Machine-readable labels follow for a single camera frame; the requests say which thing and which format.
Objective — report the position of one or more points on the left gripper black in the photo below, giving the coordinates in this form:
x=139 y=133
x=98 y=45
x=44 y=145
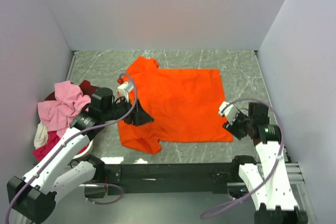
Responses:
x=138 y=116

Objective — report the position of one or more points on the pink t-shirt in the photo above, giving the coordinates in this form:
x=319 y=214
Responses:
x=60 y=112

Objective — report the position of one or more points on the orange t-shirt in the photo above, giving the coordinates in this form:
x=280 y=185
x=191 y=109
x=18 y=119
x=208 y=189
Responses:
x=184 y=104

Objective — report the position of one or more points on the magenta t-shirt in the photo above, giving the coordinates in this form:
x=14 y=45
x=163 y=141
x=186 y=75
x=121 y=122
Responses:
x=41 y=152

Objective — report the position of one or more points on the aluminium extrusion rail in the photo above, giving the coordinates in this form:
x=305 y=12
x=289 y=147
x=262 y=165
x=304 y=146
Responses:
x=293 y=171

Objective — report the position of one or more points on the cream t-shirt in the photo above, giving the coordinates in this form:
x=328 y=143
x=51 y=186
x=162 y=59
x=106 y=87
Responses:
x=41 y=136

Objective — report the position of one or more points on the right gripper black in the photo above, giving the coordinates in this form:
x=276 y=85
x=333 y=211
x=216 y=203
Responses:
x=232 y=128

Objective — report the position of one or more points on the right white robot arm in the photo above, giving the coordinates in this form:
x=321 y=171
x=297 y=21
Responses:
x=267 y=184

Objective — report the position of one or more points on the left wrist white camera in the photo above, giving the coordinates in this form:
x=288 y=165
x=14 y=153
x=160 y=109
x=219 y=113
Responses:
x=124 y=90

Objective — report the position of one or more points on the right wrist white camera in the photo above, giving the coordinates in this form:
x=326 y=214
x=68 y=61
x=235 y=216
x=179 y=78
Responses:
x=228 y=111

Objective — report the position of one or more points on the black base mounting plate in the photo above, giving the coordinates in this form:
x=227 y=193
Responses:
x=173 y=178

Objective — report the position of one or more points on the wrist white camera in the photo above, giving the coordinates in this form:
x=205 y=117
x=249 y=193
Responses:
x=124 y=90
x=228 y=111

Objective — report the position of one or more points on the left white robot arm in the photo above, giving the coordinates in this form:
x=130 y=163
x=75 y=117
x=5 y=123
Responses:
x=36 y=194

